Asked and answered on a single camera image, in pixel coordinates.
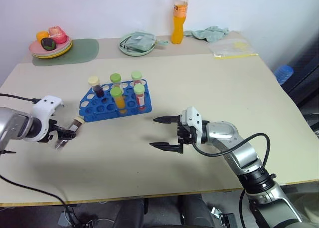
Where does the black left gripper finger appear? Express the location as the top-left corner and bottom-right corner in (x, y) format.
(56, 125), (77, 141)

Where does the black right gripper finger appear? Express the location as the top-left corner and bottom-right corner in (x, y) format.
(149, 141), (184, 155)
(152, 115), (181, 125)

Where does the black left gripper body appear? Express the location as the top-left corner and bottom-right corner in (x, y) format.
(48, 118), (65, 141)

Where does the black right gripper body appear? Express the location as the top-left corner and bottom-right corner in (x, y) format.
(176, 115), (198, 146)

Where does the cream-capped tube with brown residue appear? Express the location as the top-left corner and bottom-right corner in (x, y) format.
(55, 116), (86, 152)

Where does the blue test tube rack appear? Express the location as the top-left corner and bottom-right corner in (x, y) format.
(79, 78), (153, 123)

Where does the green-capped tube, red liquid, label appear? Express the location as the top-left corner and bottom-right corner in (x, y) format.
(133, 84), (147, 111)

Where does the green-capped tube with orange liquid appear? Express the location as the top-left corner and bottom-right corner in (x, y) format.
(110, 87), (128, 114)

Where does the light-green-capped tube, red liquid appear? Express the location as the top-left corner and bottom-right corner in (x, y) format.
(131, 71), (144, 87)

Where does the cream-capped tube with dark liquid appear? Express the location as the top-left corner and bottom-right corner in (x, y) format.
(87, 76), (106, 98)

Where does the green-capped tube with clear body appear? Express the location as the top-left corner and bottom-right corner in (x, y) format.
(109, 73), (124, 89)

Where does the dark rounded shape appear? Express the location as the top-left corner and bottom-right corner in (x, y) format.
(178, 194), (215, 228)

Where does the light green plate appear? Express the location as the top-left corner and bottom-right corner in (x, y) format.
(118, 31), (157, 57)

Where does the stack of pastel plates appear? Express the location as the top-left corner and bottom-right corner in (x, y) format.
(28, 35), (74, 60)

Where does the green placemat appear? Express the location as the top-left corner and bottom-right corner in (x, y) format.
(31, 38), (100, 67)

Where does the green fabric pouch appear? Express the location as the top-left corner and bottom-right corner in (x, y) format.
(122, 31), (170, 51)

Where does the dark purple toy fruit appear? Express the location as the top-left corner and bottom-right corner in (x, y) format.
(40, 37), (57, 51)

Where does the orange toy fruit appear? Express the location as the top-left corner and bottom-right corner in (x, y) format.
(36, 31), (50, 44)

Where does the pink toy fruit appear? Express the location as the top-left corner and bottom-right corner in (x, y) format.
(48, 25), (68, 45)

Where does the orange soda bottle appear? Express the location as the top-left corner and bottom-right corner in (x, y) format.
(170, 0), (189, 45)

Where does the small black box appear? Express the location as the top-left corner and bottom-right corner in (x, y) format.
(218, 213), (237, 228)

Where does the clear zip bag, yellow seal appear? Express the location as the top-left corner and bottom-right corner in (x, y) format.
(208, 37), (260, 61)

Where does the crumpled green cloth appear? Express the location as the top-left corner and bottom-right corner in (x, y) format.
(183, 25), (230, 44)

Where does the blue bottle cap object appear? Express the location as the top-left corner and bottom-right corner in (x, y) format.
(274, 65), (295, 86)

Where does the black chair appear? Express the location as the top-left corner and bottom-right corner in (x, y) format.
(281, 32), (319, 139)

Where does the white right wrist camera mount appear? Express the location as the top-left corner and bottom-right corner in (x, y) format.
(180, 106), (204, 146)

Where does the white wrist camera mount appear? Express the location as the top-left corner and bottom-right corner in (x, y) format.
(23, 95), (65, 143)
(180, 106), (204, 146)

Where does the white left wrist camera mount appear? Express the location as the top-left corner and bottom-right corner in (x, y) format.
(23, 95), (65, 143)

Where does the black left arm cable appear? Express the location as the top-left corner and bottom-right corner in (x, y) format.
(0, 93), (42, 105)

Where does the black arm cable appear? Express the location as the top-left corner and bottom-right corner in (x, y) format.
(191, 133), (276, 228)
(0, 93), (42, 105)

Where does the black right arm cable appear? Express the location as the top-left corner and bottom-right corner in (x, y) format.
(191, 133), (276, 228)

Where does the black cable on table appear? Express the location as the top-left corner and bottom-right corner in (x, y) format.
(0, 173), (83, 221)

